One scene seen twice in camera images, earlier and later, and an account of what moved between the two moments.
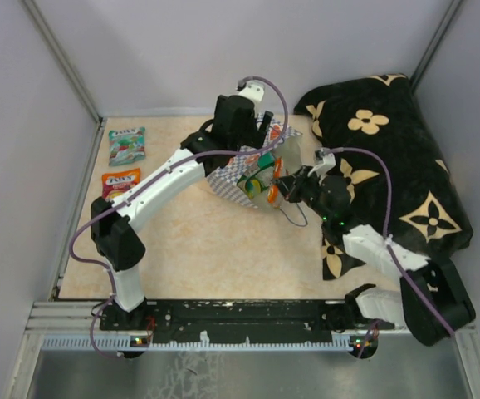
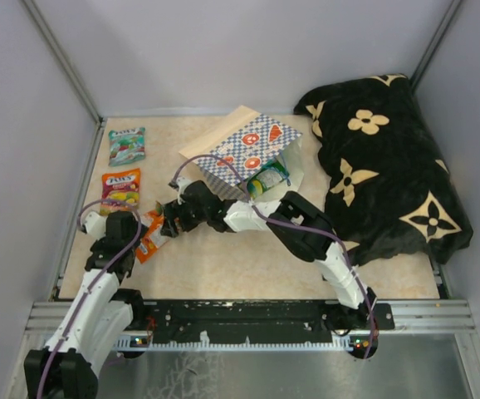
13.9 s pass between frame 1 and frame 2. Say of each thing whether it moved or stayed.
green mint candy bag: stayed
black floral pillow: stayed
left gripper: moved
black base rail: stayed
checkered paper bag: stayed
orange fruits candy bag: stayed
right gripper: moved
